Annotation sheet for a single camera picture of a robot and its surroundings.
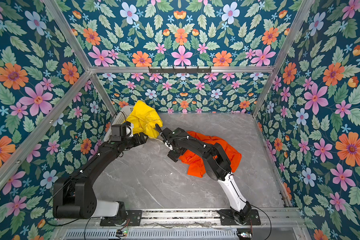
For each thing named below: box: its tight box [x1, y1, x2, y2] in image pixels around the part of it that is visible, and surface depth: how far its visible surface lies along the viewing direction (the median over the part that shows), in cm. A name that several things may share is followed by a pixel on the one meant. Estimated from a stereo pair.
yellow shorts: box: [124, 100, 163, 139], surface depth 109 cm
